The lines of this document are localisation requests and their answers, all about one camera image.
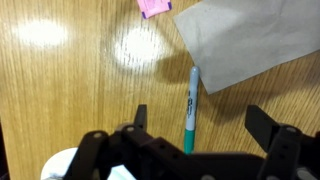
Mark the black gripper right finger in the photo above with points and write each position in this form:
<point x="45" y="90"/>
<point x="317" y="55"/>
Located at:
<point x="291" y="154"/>

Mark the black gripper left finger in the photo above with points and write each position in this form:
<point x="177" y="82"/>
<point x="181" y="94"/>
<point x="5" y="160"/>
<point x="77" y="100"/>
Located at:
<point x="145" y="157"/>

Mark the green capped marker pen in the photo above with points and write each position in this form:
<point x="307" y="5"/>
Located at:
<point x="190" y="127"/>

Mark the large white paper plate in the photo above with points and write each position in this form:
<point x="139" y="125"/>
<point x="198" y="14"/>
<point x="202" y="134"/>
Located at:
<point x="57" y="165"/>

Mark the flat brown napkin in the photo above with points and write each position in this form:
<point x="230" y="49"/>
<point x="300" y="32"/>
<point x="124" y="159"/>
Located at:
<point x="233" y="40"/>

